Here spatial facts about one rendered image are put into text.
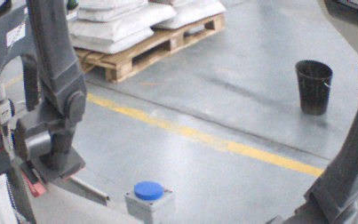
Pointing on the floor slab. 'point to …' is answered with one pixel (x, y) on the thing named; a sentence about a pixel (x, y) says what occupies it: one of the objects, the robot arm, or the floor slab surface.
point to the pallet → (119, 62)
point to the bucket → (314, 85)
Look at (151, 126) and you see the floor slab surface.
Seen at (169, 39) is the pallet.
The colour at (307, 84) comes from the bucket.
